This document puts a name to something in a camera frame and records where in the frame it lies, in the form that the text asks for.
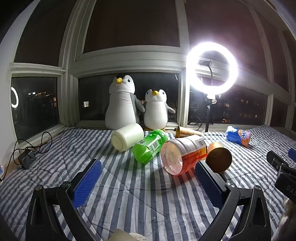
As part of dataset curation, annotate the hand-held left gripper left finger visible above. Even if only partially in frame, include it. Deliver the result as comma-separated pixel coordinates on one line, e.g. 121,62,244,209
25,159,102,241

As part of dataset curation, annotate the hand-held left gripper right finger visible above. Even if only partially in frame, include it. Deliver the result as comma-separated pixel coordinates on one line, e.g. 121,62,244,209
196,160,272,241

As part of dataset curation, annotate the person's right forearm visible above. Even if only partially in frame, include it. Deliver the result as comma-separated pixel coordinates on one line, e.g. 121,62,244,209
280,199,296,233

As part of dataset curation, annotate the person's left forearm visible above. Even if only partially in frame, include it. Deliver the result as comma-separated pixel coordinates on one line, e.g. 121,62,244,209
110,228,149,241

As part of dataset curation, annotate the brown paper cup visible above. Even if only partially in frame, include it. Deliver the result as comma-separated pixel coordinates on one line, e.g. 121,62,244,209
205,142,233,173

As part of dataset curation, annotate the white plastic cup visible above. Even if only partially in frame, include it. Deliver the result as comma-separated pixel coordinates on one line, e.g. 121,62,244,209
111,123,145,152

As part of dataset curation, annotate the clear orange plastic jar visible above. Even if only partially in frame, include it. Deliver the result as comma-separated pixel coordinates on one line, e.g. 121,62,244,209
160,135,208,175

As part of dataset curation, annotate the striped blanket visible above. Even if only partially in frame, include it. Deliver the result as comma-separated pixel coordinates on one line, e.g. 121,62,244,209
0,125,296,241

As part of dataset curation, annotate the blue snack packet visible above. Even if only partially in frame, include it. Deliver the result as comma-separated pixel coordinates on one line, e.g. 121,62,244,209
225,126,252,147

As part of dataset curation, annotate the brown cone wrapper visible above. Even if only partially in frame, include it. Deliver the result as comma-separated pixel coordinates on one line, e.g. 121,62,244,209
175,126,202,139

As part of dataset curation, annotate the black power adapter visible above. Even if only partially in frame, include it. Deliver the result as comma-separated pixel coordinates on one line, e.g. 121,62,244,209
18,149,37,170

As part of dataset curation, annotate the green plastic bottle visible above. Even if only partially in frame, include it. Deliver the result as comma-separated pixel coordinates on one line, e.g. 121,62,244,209
132,129,168,165

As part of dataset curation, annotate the black tripod stand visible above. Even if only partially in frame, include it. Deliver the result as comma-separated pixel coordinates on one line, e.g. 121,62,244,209
203,95,217,133

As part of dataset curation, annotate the large penguin plush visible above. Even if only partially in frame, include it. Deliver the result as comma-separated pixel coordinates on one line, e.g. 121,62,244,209
105,74,145,130

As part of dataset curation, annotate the small penguin plush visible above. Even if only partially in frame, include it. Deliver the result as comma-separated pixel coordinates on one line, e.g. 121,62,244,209
144,89,176,130

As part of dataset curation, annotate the black adapter cable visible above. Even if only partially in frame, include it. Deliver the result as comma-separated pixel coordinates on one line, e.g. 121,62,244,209
11,127,81,168

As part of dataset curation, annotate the black tripod cable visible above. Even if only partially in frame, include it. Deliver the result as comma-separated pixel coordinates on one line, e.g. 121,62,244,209
188,112,205,133

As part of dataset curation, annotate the white ring light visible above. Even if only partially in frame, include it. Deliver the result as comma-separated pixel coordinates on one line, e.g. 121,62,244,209
186,41,238,95

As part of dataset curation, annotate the white window frame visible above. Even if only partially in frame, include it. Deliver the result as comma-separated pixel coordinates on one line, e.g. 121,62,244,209
0,0,296,139

